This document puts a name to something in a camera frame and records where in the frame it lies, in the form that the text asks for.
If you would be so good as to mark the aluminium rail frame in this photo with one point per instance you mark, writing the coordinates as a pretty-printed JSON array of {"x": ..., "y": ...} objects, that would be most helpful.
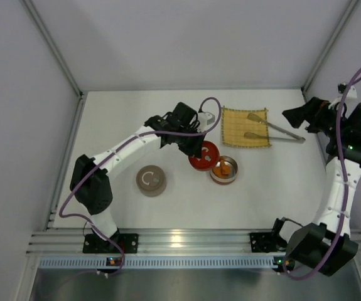
[{"x": 157, "y": 249}]

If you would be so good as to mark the orange fried food piece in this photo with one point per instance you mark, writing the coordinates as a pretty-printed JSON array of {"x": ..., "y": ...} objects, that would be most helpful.
[{"x": 225, "y": 168}]

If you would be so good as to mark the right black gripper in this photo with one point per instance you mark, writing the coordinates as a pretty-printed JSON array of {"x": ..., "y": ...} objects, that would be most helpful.
[{"x": 307, "y": 111}]

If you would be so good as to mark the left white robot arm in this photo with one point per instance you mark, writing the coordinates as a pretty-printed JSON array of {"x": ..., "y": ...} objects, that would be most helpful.
[{"x": 90, "y": 184}]

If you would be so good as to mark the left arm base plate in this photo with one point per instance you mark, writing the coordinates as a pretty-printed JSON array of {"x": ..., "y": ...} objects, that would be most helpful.
[{"x": 127, "y": 242}]

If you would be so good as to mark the grey round lid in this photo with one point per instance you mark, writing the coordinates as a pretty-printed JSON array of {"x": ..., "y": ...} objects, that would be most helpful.
[{"x": 150, "y": 177}]

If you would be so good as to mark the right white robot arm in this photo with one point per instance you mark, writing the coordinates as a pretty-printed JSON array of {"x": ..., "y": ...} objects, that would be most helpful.
[{"x": 325, "y": 245}]

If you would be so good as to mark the bamboo mat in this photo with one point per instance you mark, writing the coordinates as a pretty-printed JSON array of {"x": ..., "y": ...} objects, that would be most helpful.
[{"x": 240, "y": 132}]

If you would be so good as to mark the metal tongs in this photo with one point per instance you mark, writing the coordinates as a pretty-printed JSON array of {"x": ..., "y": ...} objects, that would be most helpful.
[{"x": 291, "y": 136}]

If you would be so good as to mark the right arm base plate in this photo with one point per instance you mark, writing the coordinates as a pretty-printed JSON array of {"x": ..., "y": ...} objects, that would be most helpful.
[{"x": 267, "y": 242}]

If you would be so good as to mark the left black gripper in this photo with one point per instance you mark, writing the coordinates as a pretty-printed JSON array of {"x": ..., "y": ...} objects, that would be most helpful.
[{"x": 189, "y": 146}]

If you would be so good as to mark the red round lid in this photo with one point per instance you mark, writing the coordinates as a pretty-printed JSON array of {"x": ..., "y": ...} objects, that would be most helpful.
[{"x": 210, "y": 155}]

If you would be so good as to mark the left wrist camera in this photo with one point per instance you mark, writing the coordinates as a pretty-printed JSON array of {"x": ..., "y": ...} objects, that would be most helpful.
[{"x": 205, "y": 121}]

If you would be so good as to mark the steel round container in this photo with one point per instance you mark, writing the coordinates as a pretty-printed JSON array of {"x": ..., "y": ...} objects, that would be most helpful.
[
  {"x": 226, "y": 180},
  {"x": 151, "y": 193}
]

